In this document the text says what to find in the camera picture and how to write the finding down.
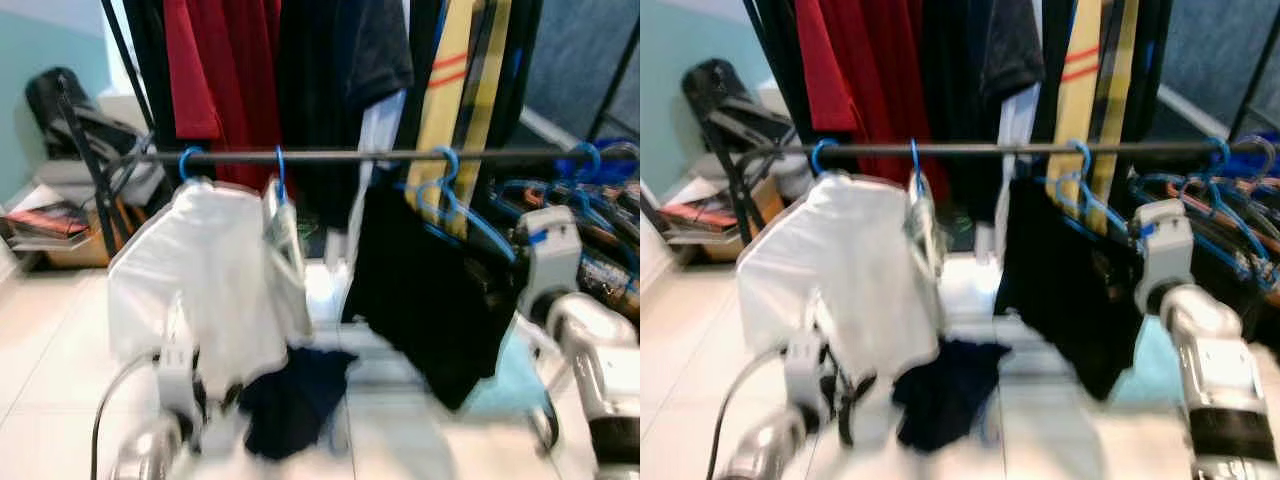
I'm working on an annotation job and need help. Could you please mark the navy cloth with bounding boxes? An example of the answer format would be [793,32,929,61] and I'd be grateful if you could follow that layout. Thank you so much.
[892,338,1013,453]
[238,345,359,463]

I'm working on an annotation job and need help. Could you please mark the white shirt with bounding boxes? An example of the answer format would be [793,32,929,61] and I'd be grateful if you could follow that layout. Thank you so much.
[737,172,941,386]
[107,178,301,401]

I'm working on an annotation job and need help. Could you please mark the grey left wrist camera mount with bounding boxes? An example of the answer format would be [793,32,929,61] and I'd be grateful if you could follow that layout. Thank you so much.
[155,335,201,421]
[783,330,831,406]

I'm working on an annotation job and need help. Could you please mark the light blue towel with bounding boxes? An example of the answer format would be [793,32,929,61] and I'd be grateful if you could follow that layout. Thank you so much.
[1105,315,1191,406]
[465,320,561,421]

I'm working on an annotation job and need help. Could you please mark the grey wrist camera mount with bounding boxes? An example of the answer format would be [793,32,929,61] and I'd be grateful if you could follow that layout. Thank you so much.
[783,330,831,406]
[520,205,583,321]
[155,335,201,421]
[1135,198,1196,316]

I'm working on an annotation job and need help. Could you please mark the red hanging garment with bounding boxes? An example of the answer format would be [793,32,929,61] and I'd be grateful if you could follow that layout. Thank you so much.
[795,0,946,201]
[163,0,286,191]

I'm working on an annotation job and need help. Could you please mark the grey shorts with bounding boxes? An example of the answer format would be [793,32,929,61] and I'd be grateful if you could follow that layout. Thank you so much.
[905,172,949,331]
[262,178,316,341]

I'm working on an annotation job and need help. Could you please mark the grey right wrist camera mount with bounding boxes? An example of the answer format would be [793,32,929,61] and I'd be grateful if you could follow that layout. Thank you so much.
[1135,198,1196,316]
[520,205,583,321]

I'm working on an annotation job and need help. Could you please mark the pale grey hanging shirt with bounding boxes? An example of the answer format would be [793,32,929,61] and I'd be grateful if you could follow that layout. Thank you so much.
[345,88,409,271]
[993,83,1041,251]

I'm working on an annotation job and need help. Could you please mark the black T-shirt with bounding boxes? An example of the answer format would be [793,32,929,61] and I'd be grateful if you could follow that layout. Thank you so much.
[993,175,1151,403]
[340,180,526,413]

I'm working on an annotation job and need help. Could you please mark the orange cardboard box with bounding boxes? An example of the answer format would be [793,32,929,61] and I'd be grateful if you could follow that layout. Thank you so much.
[660,185,786,263]
[0,195,116,271]

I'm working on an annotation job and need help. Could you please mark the black hanging garment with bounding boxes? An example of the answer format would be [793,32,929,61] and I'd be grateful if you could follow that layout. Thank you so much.
[920,0,1046,216]
[278,0,416,226]

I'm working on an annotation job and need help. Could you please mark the yellow striped garment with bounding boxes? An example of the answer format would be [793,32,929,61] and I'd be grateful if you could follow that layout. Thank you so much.
[1045,0,1141,236]
[405,0,516,241]

